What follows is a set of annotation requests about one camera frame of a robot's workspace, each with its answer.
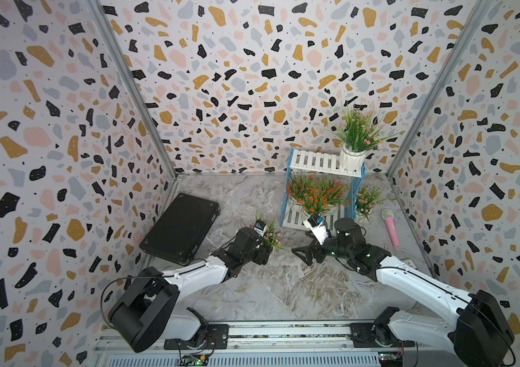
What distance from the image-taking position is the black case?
2.98ft

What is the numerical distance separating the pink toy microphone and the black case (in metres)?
0.77

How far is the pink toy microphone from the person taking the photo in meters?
0.98

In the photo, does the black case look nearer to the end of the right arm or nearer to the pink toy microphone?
the end of the right arm
